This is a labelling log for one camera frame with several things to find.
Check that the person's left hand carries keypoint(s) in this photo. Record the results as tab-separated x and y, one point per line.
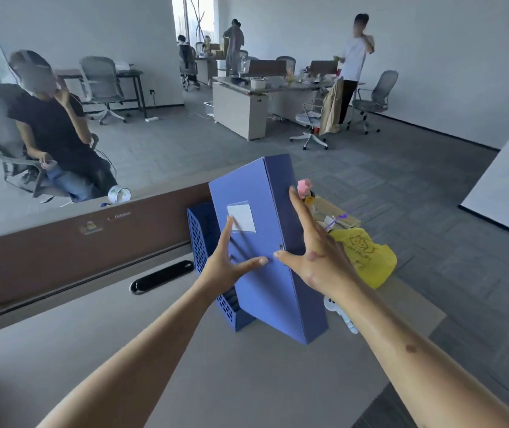
219	274

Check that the person's right hand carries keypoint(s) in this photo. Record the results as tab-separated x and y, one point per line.
325	267

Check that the person's right thumb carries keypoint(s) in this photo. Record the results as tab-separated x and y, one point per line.
290	259

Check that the person's left thumb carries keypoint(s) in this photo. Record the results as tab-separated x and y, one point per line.
250	263

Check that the blue file box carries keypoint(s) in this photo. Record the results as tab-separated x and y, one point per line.
272	298

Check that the person's right forearm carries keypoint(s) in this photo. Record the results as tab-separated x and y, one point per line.
415	361

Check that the person's left forearm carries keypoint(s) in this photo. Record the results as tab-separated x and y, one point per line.
147	356

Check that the blue perforated file rack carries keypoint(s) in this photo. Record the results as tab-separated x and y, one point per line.
203	245

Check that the purple ribbon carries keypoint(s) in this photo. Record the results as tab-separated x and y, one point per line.
337	220

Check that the brown cardboard box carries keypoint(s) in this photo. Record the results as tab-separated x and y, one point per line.
325	209

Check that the white toy figure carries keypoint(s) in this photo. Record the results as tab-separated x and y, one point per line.
332	307

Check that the pink toy figure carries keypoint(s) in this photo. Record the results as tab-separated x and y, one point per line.
304	188

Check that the yellow plastic bag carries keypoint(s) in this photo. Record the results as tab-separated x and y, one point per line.
366	258

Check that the white office chair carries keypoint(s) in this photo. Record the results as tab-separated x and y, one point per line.
310	122

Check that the clear tape roll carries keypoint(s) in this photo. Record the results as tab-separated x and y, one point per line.
118	195

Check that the white office desk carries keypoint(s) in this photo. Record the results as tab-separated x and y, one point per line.
239	111

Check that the beige coat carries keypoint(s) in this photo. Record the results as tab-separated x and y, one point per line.
331	109

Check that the brown desk divider panel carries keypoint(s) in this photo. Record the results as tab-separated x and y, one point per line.
80	258

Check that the white bowl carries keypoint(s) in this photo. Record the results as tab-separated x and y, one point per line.
258	83

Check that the brown desk screen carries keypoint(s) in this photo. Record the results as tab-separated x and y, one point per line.
267	68
323	68

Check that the black table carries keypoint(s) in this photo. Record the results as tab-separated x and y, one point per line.
132	75

